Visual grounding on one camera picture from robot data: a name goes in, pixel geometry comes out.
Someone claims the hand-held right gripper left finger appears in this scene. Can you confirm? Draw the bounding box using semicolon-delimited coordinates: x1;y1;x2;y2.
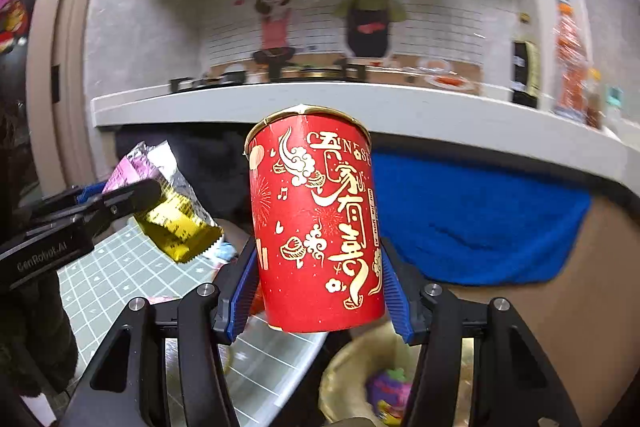
60;249;262;427

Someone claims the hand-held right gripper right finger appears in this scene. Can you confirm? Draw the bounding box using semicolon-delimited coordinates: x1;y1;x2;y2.
380;251;583;427

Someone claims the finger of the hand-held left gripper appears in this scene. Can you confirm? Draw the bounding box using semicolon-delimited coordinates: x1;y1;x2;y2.
75;179;164;234
27;184;109;224

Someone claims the yellow foil snack wrapper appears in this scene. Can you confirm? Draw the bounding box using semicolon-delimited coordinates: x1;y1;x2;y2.
102;142;225;264

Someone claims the yellow plastic bin bag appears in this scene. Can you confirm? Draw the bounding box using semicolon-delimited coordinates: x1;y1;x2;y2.
317;321;476;427

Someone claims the red paper cup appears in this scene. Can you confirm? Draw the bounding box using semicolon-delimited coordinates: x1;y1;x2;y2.
243;103;386;334

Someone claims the green grid mat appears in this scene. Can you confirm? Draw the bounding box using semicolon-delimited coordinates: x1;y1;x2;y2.
56;222;332;427

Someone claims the black cloth bag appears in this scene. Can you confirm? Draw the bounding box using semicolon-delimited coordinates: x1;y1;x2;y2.
115;129;252;232

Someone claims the purple snack packet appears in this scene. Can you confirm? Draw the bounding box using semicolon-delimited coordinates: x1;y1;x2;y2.
366;368;414;414

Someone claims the grey kitchen counter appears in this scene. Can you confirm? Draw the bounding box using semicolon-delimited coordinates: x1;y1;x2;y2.
91;79;640;204

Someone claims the blue towel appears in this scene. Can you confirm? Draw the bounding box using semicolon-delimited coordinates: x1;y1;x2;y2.
370;151;594;287

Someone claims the brown kitchen cabinet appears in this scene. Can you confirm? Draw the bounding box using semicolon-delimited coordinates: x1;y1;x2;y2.
440;187;640;427

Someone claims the black gas stove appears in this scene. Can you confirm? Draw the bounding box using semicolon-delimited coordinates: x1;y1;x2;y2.
170;59;369;94

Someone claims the dark soy sauce bottle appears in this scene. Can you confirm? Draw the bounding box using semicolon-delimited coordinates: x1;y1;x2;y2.
511;11;542;109

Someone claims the small clear jar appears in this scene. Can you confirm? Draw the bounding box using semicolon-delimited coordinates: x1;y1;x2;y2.
585;69;607;130

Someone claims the orange cap plastic bottle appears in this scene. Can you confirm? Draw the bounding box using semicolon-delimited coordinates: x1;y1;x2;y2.
552;3;592;118

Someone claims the small teal container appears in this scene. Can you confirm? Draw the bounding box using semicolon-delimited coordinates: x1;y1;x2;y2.
605;84;627;124

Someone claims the beige door frame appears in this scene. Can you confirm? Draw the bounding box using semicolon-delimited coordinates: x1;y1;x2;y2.
37;0;122;194

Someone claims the cartoon couple wall sticker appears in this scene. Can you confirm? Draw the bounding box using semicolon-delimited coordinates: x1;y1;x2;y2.
202;0;521;75

